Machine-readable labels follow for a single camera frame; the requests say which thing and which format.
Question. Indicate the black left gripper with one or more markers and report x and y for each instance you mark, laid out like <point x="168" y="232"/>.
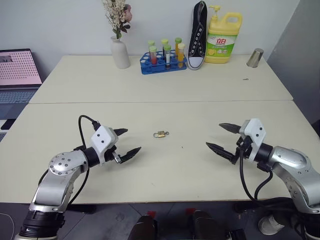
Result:
<point x="110" y="155"/>

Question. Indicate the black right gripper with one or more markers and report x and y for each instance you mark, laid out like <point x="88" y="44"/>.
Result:
<point x="242" y="148"/>

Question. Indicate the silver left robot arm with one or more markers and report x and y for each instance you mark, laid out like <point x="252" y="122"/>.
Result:
<point x="61" y="180"/>

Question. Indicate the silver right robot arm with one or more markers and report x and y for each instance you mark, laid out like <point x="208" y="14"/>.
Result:
<point x="292" y="170"/>

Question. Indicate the small brass padlock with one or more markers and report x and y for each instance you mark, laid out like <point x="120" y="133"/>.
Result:
<point x="159" y="134"/>

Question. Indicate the blue test tube rack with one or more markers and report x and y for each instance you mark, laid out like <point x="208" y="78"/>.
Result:
<point x="162" y="66"/>

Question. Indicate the silver metal cup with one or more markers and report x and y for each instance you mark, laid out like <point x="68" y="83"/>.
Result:
<point x="255" y="58"/>

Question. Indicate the dark rounded shape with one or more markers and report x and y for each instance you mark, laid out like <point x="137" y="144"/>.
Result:
<point x="203" y="226"/>
<point x="146" y="228"/>

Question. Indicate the white ceramic vase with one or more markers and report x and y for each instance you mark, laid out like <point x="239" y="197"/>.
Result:
<point x="120" y="53"/>

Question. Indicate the green-capped red liquid tube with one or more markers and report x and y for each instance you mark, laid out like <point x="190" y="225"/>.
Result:
<point x="153" y="56"/>

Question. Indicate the yellow-capped orange liquid tube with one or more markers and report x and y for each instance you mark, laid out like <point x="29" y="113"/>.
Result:
<point x="181" y="56"/>

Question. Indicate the white-labelled green-capped tube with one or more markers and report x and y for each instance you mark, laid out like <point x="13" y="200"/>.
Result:
<point x="167" y="57"/>

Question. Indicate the white shoe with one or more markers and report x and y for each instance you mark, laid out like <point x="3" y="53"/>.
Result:
<point x="271" y="224"/>

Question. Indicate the black canvas sneaker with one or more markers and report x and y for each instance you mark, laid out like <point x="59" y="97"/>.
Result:
<point x="197" y="42"/>

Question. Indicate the yellow detergent pump bottle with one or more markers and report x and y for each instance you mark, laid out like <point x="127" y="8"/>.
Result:
<point x="221" y="37"/>

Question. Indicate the green-capped empty test tube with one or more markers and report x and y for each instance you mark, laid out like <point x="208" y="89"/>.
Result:
<point x="151" y="43"/>

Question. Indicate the green-capped dark liquid tube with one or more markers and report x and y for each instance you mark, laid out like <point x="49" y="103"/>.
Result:
<point x="164" y="47"/>

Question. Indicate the green-capped orange liquid tube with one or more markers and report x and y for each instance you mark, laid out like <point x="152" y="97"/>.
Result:
<point x="177" y="47"/>

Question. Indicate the black phone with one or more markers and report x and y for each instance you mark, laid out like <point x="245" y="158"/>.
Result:
<point x="7" y="124"/>

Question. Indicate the dried flower bouquet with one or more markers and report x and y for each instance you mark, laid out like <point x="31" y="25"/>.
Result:
<point x="116" y="17"/>

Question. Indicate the open grey laptop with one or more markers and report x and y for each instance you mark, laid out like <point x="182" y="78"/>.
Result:
<point x="17" y="75"/>

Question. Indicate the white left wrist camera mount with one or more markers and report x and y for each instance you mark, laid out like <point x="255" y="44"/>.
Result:
<point x="102" y="140"/>

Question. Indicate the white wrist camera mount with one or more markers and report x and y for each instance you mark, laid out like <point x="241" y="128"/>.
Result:
<point x="102" y="140"/>
<point x="255" y="138"/>

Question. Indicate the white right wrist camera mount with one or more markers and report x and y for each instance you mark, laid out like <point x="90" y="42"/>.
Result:
<point x="255" y="138"/>

